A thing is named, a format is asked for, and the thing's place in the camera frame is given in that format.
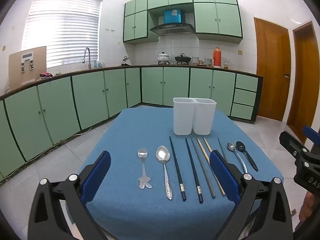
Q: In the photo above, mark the stack of bowls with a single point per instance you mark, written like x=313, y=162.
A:
x=195, y=61

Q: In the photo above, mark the black range hood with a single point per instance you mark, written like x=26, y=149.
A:
x=172, y=28

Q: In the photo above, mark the grey metal chopstick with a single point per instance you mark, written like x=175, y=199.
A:
x=201, y=165
x=220, y=146

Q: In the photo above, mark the white cooking pot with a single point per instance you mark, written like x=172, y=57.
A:
x=163, y=57

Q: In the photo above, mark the patterned cups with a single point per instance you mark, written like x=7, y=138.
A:
x=208, y=62

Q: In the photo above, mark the green wall cabinets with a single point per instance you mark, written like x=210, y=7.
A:
x=207, y=17

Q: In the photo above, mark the orange thermos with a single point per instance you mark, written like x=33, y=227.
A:
x=217, y=57

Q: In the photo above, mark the bottles by sink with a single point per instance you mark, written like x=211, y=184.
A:
x=98, y=64

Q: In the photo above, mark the silver kitchen faucet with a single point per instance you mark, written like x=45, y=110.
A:
x=87, y=51

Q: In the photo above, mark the red cloth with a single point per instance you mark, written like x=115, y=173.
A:
x=46, y=75

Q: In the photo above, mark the wooden door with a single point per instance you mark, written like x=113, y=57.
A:
x=272, y=67
x=307, y=80

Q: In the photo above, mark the glass jar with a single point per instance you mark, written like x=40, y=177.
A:
x=226, y=65

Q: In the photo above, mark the large silver spoon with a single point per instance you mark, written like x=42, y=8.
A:
x=163, y=153

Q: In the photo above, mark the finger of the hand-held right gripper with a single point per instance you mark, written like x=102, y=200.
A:
x=287, y=140
x=310, y=131

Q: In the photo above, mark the white two-compartment utensil holder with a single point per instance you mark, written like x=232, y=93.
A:
x=183, y=120

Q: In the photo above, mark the person's right hand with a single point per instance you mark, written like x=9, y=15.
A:
x=307, y=205

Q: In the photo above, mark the small kettle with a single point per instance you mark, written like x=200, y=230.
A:
x=125, y=61

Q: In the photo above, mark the wooden chopstick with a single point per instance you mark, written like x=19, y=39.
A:
x=203, y=151
x=207, y=145

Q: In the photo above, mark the black wok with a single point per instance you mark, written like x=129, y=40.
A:
x=182, y=59

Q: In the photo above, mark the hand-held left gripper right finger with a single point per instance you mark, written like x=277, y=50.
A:
x=221, y=172

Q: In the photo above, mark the black chopstick with gold band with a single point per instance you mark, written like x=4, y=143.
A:
x=176, y=165
x=193, y=167

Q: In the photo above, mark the blue tablecloth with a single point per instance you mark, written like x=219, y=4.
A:
x=140, y=130

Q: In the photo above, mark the white window blinds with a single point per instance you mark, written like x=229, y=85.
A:
x=62, y=30

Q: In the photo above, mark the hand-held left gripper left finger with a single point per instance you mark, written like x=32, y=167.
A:
x=98, y=172

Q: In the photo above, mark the black spoon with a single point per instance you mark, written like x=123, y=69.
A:
x=241, y=145

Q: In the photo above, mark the slim silver spoon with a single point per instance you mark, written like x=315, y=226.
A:
x=231, y=146

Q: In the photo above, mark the green base cabinets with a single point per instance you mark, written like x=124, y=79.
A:
x=87, y=97

